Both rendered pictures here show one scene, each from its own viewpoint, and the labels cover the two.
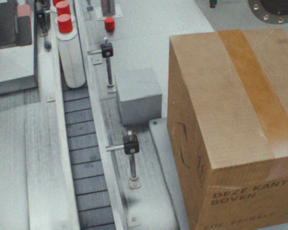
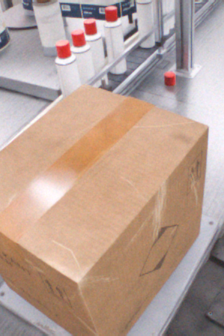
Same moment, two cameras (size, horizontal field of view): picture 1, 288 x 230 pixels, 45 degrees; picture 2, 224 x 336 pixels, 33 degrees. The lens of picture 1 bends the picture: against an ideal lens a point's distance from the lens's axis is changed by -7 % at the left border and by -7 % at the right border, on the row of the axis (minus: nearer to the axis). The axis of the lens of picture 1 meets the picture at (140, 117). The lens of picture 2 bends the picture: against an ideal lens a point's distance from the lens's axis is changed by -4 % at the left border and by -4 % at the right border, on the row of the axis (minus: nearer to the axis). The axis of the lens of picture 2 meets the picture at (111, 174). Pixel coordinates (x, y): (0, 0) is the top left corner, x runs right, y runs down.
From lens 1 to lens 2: 56 cm
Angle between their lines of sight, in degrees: 33
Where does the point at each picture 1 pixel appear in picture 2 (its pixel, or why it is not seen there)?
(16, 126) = (16, 124)
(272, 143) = (6, 211)
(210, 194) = not seen: outside the picture
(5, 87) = (37, 91)
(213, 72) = (60, 128)
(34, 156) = not seen: hidden behind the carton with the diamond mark
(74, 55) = (67, 82)
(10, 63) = (53, 73)
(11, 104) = (31, 106)
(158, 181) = not seen: hidden behind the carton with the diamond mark
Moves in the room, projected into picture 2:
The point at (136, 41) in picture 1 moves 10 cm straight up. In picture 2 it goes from (176, 106) to (176, 76)
